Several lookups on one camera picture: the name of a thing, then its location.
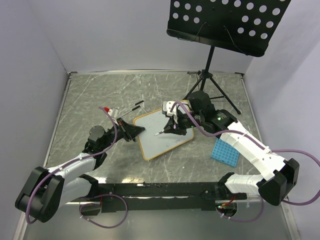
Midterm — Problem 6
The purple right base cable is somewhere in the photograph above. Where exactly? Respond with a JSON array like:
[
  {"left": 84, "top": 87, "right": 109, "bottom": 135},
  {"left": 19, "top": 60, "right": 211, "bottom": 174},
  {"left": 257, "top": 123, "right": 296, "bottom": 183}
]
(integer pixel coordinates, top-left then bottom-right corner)
[{"left": 216, "top": 194, "right": 265, "bottom": 223}]

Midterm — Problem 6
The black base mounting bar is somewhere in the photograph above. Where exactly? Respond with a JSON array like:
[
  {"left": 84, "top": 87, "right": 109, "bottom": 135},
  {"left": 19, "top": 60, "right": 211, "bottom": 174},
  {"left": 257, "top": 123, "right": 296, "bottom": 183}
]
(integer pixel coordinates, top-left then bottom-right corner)
[{"left": 74, "top": 182, "right": 247, "bottom": 213}]

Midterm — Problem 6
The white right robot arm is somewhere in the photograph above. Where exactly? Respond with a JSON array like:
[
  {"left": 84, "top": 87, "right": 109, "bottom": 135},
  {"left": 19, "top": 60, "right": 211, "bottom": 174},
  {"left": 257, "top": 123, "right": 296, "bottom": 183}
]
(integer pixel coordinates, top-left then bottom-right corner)
[{"left": 162, "top": 90, "right": 300, "bottom": 206}]

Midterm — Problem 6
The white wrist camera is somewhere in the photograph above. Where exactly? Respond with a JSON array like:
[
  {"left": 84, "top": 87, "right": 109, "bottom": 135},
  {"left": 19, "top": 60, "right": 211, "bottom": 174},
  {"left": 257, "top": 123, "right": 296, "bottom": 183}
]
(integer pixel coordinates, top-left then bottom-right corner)
[
  {"left": 162, "top": 101, "right": 178, "bottom": 118},
  {"left": 103, "top": 107, "right": 119, "bottom": 119}
]

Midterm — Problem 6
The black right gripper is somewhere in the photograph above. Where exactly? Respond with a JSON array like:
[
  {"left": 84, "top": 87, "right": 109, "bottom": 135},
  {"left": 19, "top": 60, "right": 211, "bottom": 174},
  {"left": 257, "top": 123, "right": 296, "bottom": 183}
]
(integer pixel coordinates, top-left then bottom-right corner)
[{"left": 163, "top": 110, "right": 204, "bottom": 136}]

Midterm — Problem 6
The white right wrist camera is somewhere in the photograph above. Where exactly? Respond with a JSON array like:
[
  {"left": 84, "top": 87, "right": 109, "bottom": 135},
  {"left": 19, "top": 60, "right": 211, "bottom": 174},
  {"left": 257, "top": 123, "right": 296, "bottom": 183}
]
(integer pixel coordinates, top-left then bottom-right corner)
[{"left": 162, "top": 101, "right": 178, "bottom": 118}]

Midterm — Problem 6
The blue studded building plate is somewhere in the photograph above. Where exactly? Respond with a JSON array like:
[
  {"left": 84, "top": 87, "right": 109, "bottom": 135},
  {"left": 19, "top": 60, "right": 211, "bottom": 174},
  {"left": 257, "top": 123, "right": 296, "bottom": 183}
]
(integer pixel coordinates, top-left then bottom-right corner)
[{"left": 211, "top": 138, "right": 240, "bottom": 167}]

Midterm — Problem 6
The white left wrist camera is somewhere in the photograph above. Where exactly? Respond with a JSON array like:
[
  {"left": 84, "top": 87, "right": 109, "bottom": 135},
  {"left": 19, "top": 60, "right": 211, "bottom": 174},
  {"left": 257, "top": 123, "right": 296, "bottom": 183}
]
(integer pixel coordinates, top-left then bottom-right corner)
[{"left": 103, "top": 107, "right": 119, "bottom": 119}]

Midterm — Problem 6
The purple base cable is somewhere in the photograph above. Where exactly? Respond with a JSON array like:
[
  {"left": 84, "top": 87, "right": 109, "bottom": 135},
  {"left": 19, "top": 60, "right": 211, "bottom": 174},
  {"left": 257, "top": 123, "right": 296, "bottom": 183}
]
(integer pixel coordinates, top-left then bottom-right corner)
[
  {"left": 216, "top": 194, "right": 265, "bottom": 223},
  {"left": 79, "top": 194, "right": 129, "bottom": 228}
]

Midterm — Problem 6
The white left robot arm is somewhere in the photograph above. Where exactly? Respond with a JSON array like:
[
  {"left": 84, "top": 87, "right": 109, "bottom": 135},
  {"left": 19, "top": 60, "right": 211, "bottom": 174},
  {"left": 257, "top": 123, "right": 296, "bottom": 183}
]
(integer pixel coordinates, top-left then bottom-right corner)
[{"left": 14, "top": 118, "right": 145, "bottom": 223}]

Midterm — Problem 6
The wire whiteboard easel stand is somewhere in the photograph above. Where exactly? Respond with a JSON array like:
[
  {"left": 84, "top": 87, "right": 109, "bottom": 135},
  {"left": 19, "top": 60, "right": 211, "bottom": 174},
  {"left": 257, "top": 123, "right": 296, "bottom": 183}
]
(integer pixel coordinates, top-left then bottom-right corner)
[{"left": 115, "top": 100, "right": 145, "bottom": 118}]

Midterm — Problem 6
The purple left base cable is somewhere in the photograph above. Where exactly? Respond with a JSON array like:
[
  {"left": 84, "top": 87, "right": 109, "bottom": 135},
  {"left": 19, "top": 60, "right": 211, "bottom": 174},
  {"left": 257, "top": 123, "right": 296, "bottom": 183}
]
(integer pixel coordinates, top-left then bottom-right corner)
[{"left": 79, "top": 194, "right": 129, "bottom": 228}]

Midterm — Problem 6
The yellow framed whiteboard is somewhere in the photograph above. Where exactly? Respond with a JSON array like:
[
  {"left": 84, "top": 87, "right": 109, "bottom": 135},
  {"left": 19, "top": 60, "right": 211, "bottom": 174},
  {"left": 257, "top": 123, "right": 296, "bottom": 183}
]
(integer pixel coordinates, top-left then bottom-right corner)
[{"left": 132, "top": 99, "right": 196, "bottom": 161}]

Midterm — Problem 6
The black music stand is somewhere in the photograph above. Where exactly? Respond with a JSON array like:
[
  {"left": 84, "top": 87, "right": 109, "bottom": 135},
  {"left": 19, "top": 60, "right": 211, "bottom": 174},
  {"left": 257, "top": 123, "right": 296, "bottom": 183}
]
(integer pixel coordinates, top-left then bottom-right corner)
[{"left": 166, "top": 0, "right": 291, "bottom": 114}]

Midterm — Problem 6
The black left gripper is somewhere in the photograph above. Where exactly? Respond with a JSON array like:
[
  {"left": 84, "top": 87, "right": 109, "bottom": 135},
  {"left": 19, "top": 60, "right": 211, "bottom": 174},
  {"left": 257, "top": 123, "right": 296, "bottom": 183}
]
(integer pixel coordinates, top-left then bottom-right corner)
[{"left": 100, "top": 117, "right": 145, "bottom": 150}]

